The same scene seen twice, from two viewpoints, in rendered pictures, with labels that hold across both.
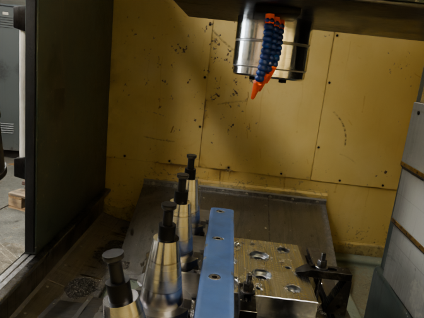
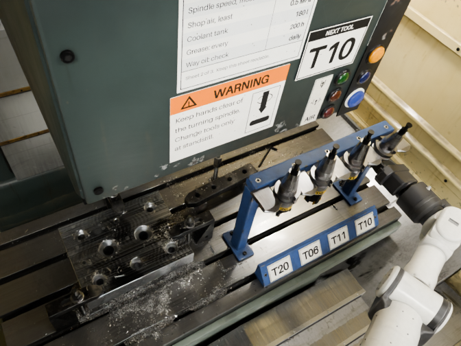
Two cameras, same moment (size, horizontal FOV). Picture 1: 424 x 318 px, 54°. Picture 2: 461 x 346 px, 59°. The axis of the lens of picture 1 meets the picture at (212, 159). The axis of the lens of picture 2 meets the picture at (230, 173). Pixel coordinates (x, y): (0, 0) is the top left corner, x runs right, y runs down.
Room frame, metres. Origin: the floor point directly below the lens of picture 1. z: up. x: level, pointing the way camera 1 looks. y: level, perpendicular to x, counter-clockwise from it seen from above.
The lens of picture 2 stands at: (1.09, 0.39, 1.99)
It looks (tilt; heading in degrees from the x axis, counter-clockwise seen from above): 52 degrees down; 229
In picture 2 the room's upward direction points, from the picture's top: 11 degrees clockwise
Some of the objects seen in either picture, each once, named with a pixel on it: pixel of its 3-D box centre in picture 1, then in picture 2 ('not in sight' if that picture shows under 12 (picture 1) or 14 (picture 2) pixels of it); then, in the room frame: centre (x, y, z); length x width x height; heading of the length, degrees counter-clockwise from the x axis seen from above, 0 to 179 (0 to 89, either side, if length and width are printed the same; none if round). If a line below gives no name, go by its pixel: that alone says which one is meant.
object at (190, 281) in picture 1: (168, 282); (338, 169); (0.43, 0.03, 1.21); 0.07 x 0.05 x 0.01; 88
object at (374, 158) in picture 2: not in sight; (369, 155); (0.32, 0.04, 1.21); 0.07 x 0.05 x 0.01; 88
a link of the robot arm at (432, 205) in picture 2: not in sight; (438, 221); (0.27, 0.26, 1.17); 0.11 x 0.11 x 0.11; 87
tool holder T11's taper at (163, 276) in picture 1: (163, 269); (360, 150); (0.38, 0.04, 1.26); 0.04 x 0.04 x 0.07
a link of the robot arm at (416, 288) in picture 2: not in sight; (420, 283); (0.47, 0.36, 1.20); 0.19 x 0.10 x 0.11; 19
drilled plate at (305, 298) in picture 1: (259, 273); (126, 244); (0.95, -0.15, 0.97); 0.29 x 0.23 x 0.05; 178
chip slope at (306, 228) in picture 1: (231, 242); not in sight; (1.59, -0.12, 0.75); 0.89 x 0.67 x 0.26; 88
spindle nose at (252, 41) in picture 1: (271, 48); not in sight; (0.93, -0.10, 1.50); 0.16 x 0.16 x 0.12
